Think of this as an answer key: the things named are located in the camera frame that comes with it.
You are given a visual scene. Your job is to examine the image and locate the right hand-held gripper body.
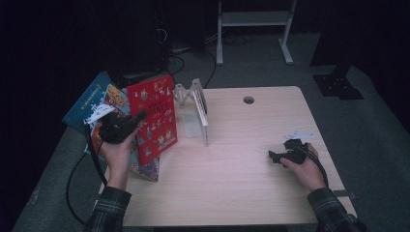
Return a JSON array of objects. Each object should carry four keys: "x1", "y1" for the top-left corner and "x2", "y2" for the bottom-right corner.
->
[{"x1": 279, "y1": 130, "x2": 315, "y2": 165}]

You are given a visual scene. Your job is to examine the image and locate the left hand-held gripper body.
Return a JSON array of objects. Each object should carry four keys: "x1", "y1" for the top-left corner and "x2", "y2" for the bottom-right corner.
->
[{"x1": 84, "y1": 103, "x2": 139, "y2": 145}]

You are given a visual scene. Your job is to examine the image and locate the red picture book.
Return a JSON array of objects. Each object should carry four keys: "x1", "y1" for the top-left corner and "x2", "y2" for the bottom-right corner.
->
[{"x1": 126, "y1": 74, "x2": 179, "y2": 167}]

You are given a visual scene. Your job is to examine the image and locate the blue monster picture book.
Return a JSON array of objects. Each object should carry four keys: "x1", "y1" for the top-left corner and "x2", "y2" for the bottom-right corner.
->
[{"x1": 62, "y1": 71, "x2": 112, "y2": 134}]

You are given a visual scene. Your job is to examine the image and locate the colourful animal faces picture book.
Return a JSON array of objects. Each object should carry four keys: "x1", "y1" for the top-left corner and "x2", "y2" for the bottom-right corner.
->
[{"x1": 84, "y1": 83, "x2": 161, "y2": 183}]

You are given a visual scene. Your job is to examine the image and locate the white expandable metal book rack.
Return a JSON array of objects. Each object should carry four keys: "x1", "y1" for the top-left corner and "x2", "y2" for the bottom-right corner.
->
[{"x1": 173, "y1": 78, "x2": 209, "y2": 139}]

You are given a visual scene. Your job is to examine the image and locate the person's right hand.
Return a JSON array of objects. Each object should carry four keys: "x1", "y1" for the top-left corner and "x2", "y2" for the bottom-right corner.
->
[{"x1": 279, "y1": 143, "x2": 327, "y2": 193}]

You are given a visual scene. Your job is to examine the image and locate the person's left hand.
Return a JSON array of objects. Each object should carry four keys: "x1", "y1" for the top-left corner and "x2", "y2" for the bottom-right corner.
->
[{"x1": 101, "y1": 129, "x2": 139, "y2": 182}]

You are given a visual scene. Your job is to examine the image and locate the dark equipment tower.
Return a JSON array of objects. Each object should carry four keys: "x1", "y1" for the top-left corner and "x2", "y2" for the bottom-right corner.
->
[{"x1": 102, "y1": 0, "x2": 170, "y2": 78}]

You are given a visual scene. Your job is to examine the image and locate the right hand-held gripper black cable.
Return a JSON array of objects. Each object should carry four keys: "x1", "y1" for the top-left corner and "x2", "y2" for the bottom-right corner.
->
[{"x1": 299, "y1": 146, "x2": 330, "y2": 189}]

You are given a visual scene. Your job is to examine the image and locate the hand-held gripper black cable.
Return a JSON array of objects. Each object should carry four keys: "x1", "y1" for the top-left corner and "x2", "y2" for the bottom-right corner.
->
[
  {"x1": 299, "y1": 146, "x2": 330, "y2": 189},
  {"x1": 66, "y1": 124, "x2": 109, "y2": 226}
]

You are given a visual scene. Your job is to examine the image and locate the left hand-held gripper black cable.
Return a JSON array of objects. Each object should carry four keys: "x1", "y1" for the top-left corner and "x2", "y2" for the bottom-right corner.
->
[{"x1": 66, "y1": 124, "x2": 109, "y2": 226}]

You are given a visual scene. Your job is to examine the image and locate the black stand base plate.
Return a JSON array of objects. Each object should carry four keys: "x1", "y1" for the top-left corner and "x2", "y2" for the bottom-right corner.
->
[
  {"x1": 107, "y1": 72, "x2": 133, "y2": 89},
  {"x1": 312, "y1": 64, "x2": 366, "y2": 101}
]

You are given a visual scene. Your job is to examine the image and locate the black floor cable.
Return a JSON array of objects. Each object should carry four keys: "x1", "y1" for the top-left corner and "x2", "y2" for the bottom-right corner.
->
[
  {"x1": 202, "y1": 49, "x2": 219, "y2": 90},
  {"x1": 161, "y1": 52, "x2": 187, "y2": 79}
]

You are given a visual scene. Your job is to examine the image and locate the black cable bundle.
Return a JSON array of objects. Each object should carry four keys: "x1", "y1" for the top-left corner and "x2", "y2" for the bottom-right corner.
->
[{"x1": 221, "y1": 32, "x2": 254, "y2": 46}]

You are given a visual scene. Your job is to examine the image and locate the white metal stand frame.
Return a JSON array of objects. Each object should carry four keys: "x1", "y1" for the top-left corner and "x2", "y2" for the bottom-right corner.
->
[{"x1": 216, "y1": 0, "x2": 298, "y2": 67}]

